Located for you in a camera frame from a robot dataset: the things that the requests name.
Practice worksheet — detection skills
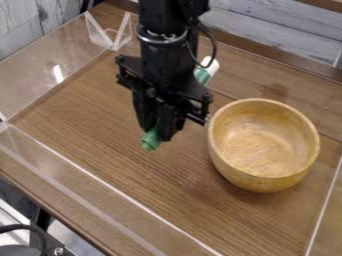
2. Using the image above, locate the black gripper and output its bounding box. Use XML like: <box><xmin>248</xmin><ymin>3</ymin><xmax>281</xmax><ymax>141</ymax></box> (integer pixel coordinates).
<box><xmin>114</xmin><ymin>55</ymin><xmax>213</xmax><ymax>142</ymax></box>

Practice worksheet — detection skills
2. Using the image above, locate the green and white marker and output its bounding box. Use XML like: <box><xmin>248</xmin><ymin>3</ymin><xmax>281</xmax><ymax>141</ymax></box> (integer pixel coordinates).
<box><xmin>141</xmin><ymin>56</ymin><xmax>220</xmax><ymax>151</ymax></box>

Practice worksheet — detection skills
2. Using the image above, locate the brown wooden bowl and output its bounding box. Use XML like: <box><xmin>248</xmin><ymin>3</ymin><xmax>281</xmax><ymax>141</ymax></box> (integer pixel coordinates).
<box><xmin>207</xmin><ymin>98</ymin><xmax>320</xmax><ymax>193</ymax></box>

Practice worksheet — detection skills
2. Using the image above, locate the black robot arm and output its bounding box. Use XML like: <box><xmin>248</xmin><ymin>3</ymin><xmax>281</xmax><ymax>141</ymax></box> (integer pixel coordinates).
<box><xmin>116</xmin><ymin>0</ymin><xmax>213</xmax><ymax>142</ymax></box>

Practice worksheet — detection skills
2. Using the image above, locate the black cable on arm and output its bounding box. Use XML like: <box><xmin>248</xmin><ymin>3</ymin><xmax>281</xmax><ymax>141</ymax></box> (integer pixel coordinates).
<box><xmin>185</xmin><ymin>19</ymin><xmax>219</xmax><ymax>70</ymax></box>

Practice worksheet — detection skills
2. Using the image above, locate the clear acrylic corner bracket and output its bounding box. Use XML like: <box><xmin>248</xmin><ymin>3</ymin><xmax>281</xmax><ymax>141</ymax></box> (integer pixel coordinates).
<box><xmin>84</xmin><ymin>12</ymin><xmax>132</xmax><ymax>52</ymax></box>

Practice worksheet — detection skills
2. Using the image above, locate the black metal frame piece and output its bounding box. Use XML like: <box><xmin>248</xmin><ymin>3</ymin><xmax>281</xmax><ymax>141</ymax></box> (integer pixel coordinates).
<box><xmin>25</xmin><ymin>223</ymin><xmax>77</xmax><ymax>256</ymax></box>

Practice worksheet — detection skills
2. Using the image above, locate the black cable lower left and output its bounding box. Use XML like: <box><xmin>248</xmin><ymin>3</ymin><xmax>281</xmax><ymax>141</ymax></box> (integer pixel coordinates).
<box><xmin>0</xmin><ymin>223</ymin><xmax>44</xmax><ymax>256</ymax></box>

